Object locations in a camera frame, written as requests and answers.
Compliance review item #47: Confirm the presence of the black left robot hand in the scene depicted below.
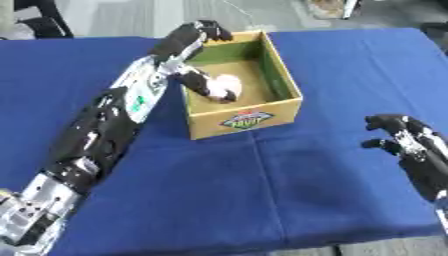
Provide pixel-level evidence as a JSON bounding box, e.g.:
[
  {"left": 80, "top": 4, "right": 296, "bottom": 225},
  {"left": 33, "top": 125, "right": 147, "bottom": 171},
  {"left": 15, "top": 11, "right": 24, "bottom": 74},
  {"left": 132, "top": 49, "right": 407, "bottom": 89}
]
[{"left": 147, "top": 19, "right": 244, "bottom": 105}]

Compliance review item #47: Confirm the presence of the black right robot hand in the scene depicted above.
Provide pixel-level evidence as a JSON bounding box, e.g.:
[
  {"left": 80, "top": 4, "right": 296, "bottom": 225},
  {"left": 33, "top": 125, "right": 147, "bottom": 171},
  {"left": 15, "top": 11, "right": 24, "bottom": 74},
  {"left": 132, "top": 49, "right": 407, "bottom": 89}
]
[{"left": 358, "top": 113, "right": 448, "bottom": 203}]

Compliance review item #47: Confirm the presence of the white soft toy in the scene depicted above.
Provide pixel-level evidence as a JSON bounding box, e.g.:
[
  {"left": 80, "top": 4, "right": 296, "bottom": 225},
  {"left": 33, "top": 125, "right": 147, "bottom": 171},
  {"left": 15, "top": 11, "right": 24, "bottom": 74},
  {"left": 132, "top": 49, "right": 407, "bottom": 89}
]
[{"left": 206, "top": 73, "right": 245, "bottom": 101}]

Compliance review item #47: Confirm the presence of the tan cardboard box green inside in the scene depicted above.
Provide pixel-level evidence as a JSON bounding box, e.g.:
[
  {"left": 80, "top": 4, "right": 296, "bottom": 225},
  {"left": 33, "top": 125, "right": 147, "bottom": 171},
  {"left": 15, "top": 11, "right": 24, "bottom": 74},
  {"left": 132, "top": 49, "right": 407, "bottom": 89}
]
[{"left": 180, "top": 29, "right": 305, "bottom": 141}]

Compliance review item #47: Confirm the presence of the black chair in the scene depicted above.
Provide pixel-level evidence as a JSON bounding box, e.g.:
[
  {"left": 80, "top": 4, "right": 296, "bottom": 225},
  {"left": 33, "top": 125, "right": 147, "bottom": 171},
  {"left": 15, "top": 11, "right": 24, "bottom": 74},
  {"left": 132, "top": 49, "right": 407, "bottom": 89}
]
[{"left": 12, "top": 0, "right": 76, "bottom": 40}]

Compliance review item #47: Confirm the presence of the tan bag on floor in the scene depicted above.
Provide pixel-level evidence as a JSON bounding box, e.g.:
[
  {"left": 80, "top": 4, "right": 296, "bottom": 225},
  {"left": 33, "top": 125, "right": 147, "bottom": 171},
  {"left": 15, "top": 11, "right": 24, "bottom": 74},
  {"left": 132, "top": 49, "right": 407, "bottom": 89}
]
[{"left": 302, "top": 0, "right": 364, "bottom": 20}]

